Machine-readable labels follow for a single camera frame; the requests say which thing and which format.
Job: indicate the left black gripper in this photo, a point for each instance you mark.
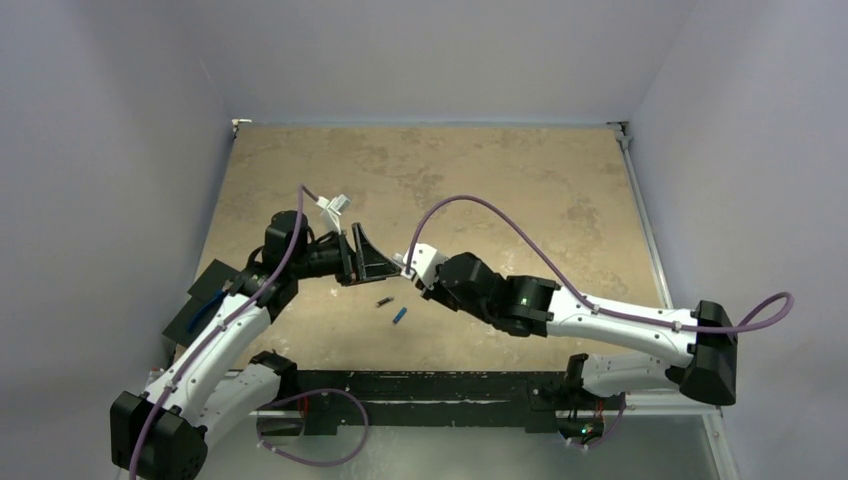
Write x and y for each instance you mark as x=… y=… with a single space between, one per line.
x=363 y=263

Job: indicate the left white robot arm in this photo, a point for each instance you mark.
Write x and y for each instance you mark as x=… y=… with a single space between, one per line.
x=168 y=430

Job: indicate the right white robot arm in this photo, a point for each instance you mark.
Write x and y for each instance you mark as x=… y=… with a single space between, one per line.
x=690 y=350

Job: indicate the blue battery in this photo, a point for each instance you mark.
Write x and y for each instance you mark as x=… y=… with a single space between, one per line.
x=398 y=317

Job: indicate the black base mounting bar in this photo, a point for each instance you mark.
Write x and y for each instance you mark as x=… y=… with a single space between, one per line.
x=535 y=401

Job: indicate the black box with blue tool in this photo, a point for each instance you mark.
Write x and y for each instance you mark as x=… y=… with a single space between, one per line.
x=204 y=297

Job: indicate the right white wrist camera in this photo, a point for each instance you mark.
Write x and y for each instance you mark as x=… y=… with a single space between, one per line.
x=419 y=265

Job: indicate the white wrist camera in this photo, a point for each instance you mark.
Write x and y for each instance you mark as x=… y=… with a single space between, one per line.
x=332 y=210
x=419 y=265

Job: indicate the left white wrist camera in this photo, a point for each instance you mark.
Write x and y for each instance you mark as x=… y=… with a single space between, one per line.
x=332 y=210

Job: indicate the aluminium frame rail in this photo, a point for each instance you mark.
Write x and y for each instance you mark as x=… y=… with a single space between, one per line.
x=665 y=402

